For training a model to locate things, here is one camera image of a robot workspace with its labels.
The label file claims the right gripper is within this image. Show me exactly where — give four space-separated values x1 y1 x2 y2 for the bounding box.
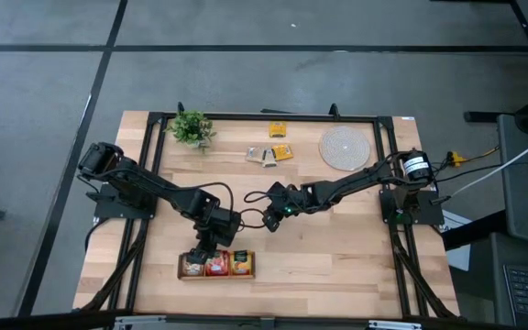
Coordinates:
262 181 305 234

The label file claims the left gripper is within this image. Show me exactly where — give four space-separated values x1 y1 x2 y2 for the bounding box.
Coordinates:
186 207 243 266

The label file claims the wooden tea organizer box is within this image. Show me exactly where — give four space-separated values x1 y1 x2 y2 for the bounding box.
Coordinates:
176 249 257 281

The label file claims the green potted plant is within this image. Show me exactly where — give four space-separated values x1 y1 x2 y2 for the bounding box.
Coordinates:
166 108 218 153

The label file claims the white paper sheet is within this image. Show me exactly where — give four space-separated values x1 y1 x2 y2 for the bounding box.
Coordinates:
441 209 472 272

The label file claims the black slanted bar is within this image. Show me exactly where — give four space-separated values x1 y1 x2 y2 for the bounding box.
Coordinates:
440 209 508 252

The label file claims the dark grey desk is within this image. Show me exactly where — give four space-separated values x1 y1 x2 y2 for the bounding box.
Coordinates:
469 231 528 329

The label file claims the grey side table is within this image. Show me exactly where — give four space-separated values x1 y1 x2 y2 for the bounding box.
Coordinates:
496 113 528 248

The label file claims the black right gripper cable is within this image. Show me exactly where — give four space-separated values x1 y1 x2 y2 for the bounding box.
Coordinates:
238 190 274 230

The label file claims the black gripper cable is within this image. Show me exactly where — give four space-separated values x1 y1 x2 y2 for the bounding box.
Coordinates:
238 190 274 230
185 181 236 216

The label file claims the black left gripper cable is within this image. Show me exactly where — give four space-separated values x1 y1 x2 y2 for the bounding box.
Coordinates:
185 181 236 216

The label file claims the silver bracket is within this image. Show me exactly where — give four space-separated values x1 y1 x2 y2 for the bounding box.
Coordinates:
368 319 424 330
113 314 170 330

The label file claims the round woven rope coaster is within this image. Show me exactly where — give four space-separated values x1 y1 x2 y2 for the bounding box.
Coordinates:
318 125 372 172

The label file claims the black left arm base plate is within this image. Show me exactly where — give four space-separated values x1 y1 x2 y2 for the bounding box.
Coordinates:
93 184 159 220

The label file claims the black metal table frame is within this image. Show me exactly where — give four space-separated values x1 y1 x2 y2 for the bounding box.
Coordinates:
73 111 460 320

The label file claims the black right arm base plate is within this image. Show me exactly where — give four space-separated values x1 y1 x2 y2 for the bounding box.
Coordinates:
379 187 445 226

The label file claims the black bottom rail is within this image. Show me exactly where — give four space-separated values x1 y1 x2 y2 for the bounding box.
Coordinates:
0 309 528 330

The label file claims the yellow plug with orange cable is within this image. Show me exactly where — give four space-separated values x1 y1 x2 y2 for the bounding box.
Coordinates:
446 145 501 167

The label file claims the black power cable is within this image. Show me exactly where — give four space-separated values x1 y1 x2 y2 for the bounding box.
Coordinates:
431 159 528 184

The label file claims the white cable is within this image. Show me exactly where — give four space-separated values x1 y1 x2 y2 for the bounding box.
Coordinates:
431 130 528 205

